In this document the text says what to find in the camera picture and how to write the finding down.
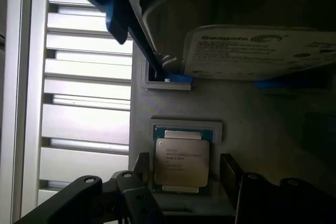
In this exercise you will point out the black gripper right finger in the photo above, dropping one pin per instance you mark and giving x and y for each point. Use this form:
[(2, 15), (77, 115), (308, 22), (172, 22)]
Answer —
[(252, 195)]

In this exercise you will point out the blue plastic holder clip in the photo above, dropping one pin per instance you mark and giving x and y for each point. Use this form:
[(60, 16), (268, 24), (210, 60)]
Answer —
[(181, 77)]

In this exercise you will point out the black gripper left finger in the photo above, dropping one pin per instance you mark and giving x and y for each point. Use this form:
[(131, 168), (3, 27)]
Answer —
[(131, 192)]

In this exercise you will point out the grey 3D-printed parts rack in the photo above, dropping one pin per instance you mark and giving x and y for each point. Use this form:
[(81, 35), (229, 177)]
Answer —
[(236, 119)]

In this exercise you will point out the Intel CPU silver heat spreader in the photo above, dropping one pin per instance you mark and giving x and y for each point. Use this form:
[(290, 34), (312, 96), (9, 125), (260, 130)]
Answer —
[(181, 163)]

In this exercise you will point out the Seagate hard disk drive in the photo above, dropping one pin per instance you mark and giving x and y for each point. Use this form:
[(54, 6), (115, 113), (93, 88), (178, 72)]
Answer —
[(262, 53)]

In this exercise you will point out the aluminium table frame rail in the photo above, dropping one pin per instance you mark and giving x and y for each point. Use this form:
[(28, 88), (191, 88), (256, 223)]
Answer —
[(23, 90)]

